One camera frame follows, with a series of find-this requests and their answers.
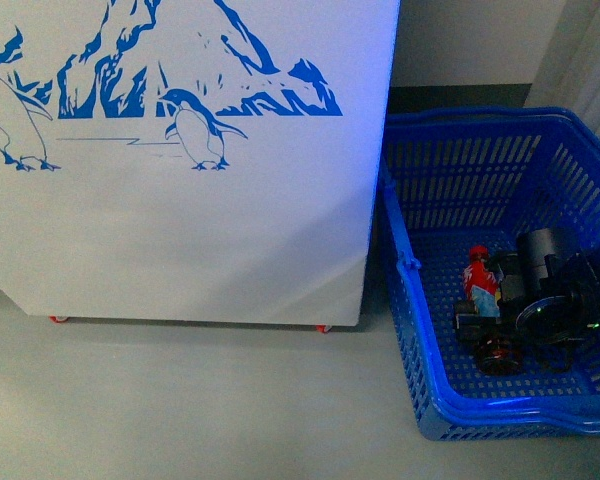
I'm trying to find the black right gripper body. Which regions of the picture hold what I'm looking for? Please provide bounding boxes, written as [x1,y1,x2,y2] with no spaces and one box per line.
[453,251,551,376]

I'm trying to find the red blue drink bottle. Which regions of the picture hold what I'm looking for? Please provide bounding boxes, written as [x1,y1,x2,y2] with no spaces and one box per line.
[462,245,500,317]

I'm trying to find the blue plastic shopping basket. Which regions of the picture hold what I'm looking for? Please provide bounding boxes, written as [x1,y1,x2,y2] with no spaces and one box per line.
[377,107,600,441]

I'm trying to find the white pleated curtain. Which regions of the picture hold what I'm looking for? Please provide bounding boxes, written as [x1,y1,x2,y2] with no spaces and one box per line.
[525,1,600,139]

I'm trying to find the white blue chest freezer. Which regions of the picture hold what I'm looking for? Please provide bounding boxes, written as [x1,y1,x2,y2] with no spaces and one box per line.
[0,1,400,326]

